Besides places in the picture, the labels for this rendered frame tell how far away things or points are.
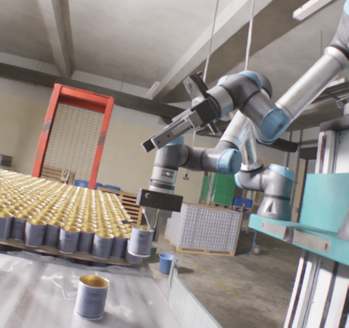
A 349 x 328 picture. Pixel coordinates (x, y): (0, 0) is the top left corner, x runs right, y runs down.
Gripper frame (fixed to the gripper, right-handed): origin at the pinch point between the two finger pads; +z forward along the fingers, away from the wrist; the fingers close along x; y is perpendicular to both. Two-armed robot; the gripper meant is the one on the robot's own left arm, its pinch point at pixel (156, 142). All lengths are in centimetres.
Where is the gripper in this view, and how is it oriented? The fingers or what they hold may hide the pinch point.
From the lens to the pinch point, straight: 60.4
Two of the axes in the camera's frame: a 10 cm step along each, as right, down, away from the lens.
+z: -8.0, 5.3, -2.9
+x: -3.0, 0.7, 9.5
